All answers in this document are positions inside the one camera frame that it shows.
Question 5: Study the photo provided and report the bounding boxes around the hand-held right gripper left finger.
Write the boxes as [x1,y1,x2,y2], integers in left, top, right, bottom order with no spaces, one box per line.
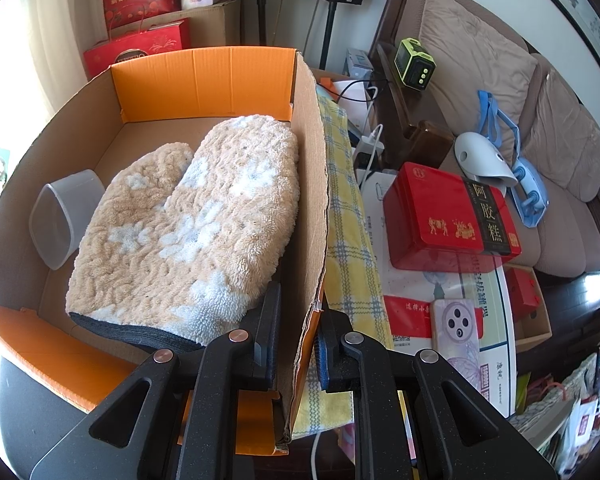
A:
[30,280,286,480]

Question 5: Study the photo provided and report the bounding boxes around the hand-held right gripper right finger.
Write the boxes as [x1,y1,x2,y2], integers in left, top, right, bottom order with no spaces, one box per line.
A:
[312,310,563,480]

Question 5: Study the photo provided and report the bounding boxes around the beige plush oven mitt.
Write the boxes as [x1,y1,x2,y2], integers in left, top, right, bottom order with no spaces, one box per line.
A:
[65,115,301,354]

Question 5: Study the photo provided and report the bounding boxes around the orange cardboard box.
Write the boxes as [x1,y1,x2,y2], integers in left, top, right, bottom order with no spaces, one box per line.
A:
[0,46,332,457]

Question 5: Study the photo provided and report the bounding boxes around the clear plastic container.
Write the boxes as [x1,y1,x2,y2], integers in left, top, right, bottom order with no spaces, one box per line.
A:
[28,169,107,272]

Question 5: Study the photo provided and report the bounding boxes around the yellow checked cloth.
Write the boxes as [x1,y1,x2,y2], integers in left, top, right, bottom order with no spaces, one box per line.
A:
[291,84,397,442]

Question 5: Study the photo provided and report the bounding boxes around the phone with pale case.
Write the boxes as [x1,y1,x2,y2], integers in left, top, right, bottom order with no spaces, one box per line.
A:
[430,297,482,362]

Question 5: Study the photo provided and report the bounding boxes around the red tin box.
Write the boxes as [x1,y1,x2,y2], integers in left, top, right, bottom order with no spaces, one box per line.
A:
[382,161,523,274]

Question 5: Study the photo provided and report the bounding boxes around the small open cardboard tray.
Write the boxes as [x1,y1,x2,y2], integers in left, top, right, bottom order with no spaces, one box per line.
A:
[500,265,554,347]

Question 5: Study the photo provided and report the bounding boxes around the small red box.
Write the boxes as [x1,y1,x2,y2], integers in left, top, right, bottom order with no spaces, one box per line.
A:
[505,266,546,321]

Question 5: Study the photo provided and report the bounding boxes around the paper shopping bags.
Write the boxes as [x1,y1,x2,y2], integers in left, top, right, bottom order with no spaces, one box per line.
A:
[510,330,600,477]

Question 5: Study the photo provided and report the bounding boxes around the white and grey curved device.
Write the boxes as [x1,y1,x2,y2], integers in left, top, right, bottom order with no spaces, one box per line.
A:
[454,131,519,189]

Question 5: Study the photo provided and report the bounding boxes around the brown sofa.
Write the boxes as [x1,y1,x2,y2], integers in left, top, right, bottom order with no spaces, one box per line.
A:
[369,0,600,282]

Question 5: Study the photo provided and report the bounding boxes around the white and blue box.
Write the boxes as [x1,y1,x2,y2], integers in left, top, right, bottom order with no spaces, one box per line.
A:
[345,48,374,79]

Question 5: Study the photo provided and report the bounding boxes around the black speaker stand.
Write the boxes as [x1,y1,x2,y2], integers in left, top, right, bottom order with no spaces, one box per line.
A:
[252,0,269,49]
[321,2,339,72]

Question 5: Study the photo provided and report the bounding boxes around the green and black radio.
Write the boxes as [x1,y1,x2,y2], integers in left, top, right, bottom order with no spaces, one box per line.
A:
[394,37,437,92]

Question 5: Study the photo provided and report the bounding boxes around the red chocolate gift box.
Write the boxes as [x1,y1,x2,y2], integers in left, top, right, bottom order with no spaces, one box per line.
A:
[83,17,192,82]

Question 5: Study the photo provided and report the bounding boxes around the brown cardboard carton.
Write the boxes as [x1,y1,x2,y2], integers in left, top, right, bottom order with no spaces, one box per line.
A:
[130,0,244,54]

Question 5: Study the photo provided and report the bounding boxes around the beige sofa back cushion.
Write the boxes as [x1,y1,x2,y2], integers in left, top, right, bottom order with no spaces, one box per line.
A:
[522,72,600,204]
[412,0,539,157]

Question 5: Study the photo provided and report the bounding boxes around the cream curtain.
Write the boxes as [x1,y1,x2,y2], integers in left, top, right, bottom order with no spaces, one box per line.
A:
[10,0,112,111]

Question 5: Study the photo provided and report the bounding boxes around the framed ink painting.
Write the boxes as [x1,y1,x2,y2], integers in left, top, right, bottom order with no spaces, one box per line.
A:
[510,0,600,81]

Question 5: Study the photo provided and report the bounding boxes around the white cable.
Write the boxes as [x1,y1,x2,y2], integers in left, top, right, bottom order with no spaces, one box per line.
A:
[310,429,327,480]

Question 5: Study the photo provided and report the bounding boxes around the light blue strap massager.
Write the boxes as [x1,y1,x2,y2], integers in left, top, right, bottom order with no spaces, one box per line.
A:
[476,90,551,231]

